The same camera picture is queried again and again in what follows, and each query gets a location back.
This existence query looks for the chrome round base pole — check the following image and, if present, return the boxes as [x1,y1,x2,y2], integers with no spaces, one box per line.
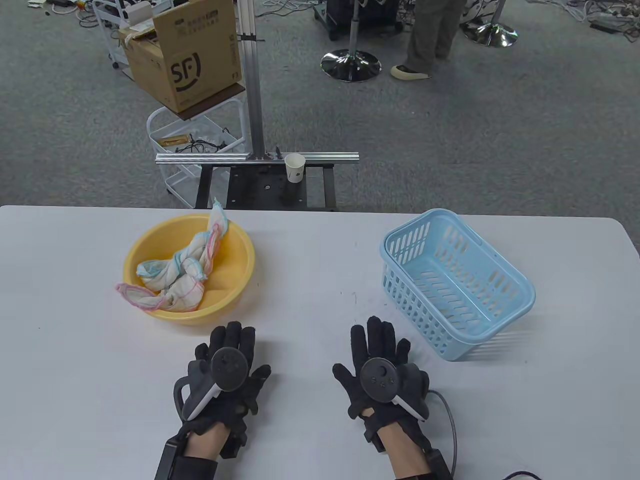
[460,0,518,48]
[320,0,382,82]

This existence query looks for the black wrist camera strap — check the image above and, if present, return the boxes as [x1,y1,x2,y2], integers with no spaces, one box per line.
[395,447,453,480]
[155,437,219,480]

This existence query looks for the brown cardboard box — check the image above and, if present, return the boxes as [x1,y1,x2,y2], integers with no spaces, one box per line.
[118,0,243,113]

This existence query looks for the black round tracking controller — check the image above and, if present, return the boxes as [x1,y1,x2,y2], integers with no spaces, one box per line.
[360,357,430,422]
[173,346,250,423]

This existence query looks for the pink-edged white dish cloth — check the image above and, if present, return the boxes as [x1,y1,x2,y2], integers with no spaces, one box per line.
[116,225,221,312]

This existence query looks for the person's right forearm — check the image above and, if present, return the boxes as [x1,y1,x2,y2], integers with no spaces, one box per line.
[375,422,436,480]

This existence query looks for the aluminium profile rail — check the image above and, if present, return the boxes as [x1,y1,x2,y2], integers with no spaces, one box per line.
[156,152,360,165]

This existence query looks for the yellow plastic basin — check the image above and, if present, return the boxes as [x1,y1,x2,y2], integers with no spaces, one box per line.
[123,214,256,327]

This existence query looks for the black metal stand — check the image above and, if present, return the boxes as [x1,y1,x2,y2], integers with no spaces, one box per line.
[194,164,337,210]

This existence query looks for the person's right hand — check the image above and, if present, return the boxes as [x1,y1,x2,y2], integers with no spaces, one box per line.
[332,316,431,436]

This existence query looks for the white paper cup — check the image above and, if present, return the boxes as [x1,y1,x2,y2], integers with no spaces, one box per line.
[284,153,306,183]

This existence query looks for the aluminium profile post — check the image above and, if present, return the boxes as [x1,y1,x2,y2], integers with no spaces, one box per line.
[236,0,267,161]

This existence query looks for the black cable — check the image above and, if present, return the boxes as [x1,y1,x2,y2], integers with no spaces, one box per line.
[425,390,543,480]

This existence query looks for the person's left forearm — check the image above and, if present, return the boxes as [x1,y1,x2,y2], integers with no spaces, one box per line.
[181,424,232,458]

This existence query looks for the white wire cart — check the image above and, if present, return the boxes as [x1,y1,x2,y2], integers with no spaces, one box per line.
[146,95,248,210]

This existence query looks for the black wheeled equipment base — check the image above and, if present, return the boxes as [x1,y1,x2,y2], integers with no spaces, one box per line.
[314,0,403,41]

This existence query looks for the brown wooden board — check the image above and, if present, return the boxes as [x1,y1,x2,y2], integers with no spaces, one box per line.
[175,82,247,122]

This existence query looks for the black cables in cart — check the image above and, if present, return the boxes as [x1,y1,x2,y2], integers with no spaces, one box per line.
[175,131,237,154]

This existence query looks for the person's left hand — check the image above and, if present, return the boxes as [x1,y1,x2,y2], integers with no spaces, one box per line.
[182,321,272,437]

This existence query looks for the white metal rack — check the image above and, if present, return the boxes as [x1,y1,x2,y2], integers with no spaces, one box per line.
[92,0,176,81]

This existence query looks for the light blue plastic basket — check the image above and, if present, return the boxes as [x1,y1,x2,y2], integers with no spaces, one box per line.
[382,208,537,362]

